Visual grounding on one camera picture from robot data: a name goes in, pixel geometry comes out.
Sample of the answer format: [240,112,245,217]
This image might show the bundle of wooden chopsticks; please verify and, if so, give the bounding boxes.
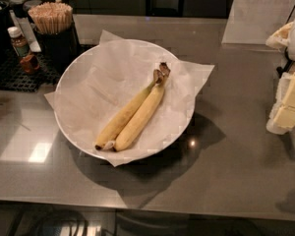
[29,2,73,34]

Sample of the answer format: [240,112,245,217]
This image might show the small red-brown jar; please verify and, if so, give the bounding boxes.
[20,54,40,75]

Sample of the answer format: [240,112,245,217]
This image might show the clear acrylic sign stand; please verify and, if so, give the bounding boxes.
[222,0,295,44]

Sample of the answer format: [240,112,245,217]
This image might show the black grid mat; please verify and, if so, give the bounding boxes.
[0,49,68,92]

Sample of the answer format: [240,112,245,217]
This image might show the yellow banana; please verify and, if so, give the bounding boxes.
[113,62,170,151]
[94,70,163,150]

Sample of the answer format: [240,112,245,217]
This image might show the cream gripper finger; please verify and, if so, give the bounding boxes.
[265,22,293,49]
[273,73,295,129]

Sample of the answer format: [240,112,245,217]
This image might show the white paper liner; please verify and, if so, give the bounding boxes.
[43,29,215,168]

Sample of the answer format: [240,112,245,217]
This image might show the small brown sauce bottle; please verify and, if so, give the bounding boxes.
[8,27,30,58]

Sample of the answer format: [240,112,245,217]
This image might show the white bowl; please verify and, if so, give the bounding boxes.
[54,38,198,161]

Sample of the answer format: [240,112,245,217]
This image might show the black chopstick holder cup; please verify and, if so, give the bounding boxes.
[34,23,80,74]

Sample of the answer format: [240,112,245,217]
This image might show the dark jar with lid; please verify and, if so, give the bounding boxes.
[9,0,28,18]

